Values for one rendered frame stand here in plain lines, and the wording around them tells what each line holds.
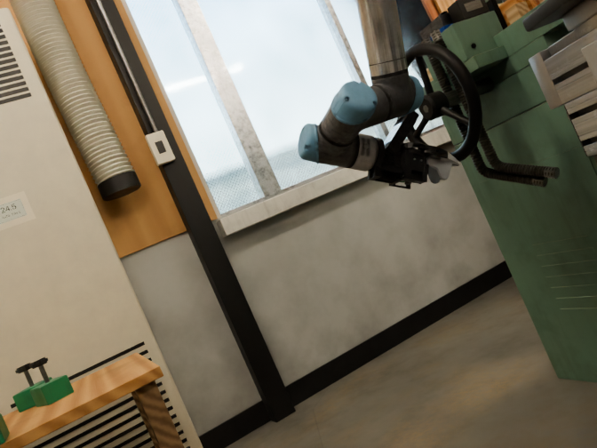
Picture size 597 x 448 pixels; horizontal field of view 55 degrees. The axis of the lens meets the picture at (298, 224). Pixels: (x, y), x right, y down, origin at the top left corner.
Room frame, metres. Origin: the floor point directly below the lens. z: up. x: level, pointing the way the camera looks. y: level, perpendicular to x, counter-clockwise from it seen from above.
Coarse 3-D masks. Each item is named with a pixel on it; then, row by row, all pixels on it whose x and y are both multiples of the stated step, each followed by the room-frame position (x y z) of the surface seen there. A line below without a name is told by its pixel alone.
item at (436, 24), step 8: (464, 0) 1.32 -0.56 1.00; (472, 0) 1.33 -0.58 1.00; (480, 0) 1.34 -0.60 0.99; (448, 8) 1.35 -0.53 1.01; (456, 8) 1.32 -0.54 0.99; (464, 8) 1.32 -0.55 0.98; (472, 8) 1.33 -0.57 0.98; (480, 8) 1.33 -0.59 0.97; (488, 8) 1.34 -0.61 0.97; (440, 16) 1.35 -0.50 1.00; (448, 16) 1.35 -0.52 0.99; (456, 16) 1.33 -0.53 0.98; (464, 16) 1.32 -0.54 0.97; (472, 16) 1.32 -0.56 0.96; (432, 24) 1.37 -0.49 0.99; (440, 24) 1.35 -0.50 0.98; (448, 24) 1.35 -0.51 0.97; (424, 32) 1.41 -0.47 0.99; (432, 40) 1.39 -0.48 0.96
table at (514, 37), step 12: (528, 12) 1.23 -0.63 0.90; (516, 24) 1.26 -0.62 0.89; (552, 24) 1.19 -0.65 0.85; (564, 24) 1.20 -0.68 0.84; (504, 36) 1.31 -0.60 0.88; (516, 36) 1.28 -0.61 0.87; (528, 36) 1.25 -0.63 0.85; (504, 48) 1.31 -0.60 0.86; (516, 48) 1.29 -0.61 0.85; (468, 60) 1.30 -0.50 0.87; (480, 60) 1.29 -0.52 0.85; (492, 60) 1.30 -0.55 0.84; (480, 72) 1.36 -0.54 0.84; (432, 84) 1.58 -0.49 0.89
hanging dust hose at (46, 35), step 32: (32, 0) 2.14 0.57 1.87; (32, 32) 2.13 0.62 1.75; (64, 32) 2.19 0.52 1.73; (64, 64) 2.13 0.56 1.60; (64, 96) 2.13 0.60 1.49; (96, 96) 2.20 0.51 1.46; (96, 128) 2.13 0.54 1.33; (96, 160) 2.13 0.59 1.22; (128, 160) 2.23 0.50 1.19; (128, 192) 2.24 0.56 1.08
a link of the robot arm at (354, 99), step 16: (336, 96) 1.05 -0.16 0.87; (352, 96) 1.03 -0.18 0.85; (368, 96) 1.04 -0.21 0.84; (384, 96) 1.09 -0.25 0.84; (336, 112) 1.05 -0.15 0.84; (352, 112) 1.03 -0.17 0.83; (368, 112) 1.03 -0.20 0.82; (384, 112) 1.09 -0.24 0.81; (320, 128) 1.11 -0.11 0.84; (336, 128) 1.07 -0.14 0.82; (352, 128) 1.06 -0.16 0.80; (336, 144) 1.10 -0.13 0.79
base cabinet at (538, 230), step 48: (480, 144) 1.51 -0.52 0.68; (528, 144) 1.37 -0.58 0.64; (576, 144) 1.25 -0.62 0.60; (480, 192) 1.59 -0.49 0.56; (528, 192) 1.43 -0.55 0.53; (576, 192) 1.30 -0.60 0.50; (528, 240) 1.49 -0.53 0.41; (576, 240) 1.35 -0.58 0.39; (528, 288) 1.56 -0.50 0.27; (576, 288) 1.41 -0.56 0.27; (576, 336) 1.48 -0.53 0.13
